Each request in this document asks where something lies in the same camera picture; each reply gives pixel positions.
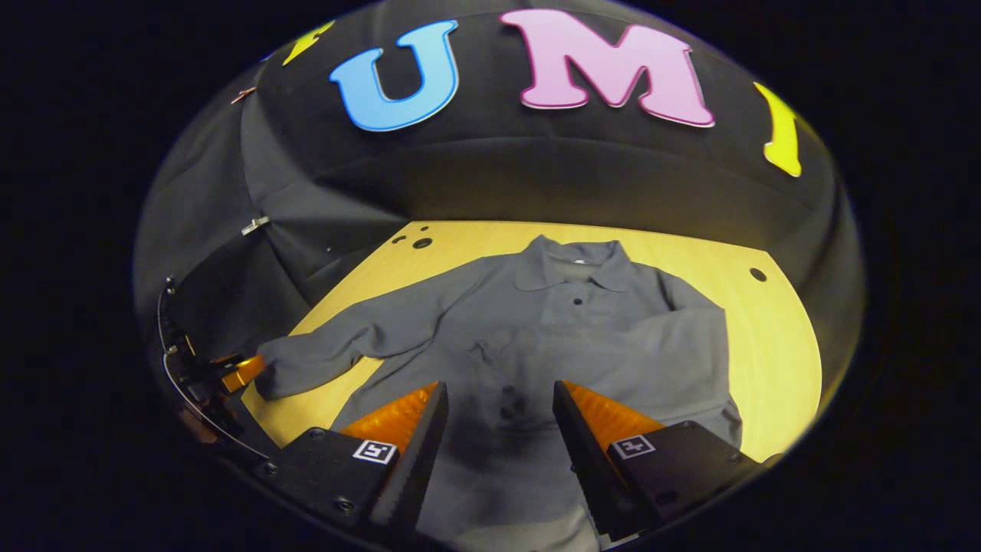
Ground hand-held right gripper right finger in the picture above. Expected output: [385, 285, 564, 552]
[552, 379, 767, 541]

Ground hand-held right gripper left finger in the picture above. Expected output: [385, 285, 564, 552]
[257, 381, 451, 537]

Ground grey long-sleeved shirt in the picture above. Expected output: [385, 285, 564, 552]
[257, 234, 744, 552]

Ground black backdrop cloth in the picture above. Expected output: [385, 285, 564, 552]
[134, 0, 863, 399]

